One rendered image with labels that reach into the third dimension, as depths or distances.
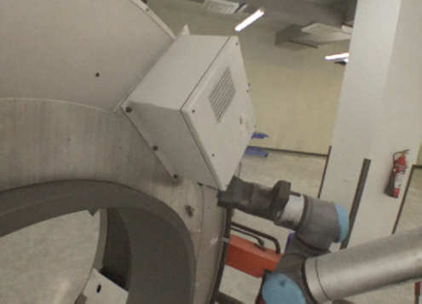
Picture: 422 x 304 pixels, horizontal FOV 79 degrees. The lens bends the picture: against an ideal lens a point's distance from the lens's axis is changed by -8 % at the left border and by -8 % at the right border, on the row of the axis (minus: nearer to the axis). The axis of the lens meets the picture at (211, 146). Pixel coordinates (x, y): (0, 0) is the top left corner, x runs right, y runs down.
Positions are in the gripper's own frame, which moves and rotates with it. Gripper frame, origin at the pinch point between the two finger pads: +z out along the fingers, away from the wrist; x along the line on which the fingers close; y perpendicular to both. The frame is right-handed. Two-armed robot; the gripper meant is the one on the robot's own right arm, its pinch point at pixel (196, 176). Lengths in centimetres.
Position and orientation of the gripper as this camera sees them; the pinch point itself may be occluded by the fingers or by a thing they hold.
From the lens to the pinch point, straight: 62.9
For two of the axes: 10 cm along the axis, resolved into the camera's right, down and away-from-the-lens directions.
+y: -1.5, 5.1, 8.5
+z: -9.6, -2.9, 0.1
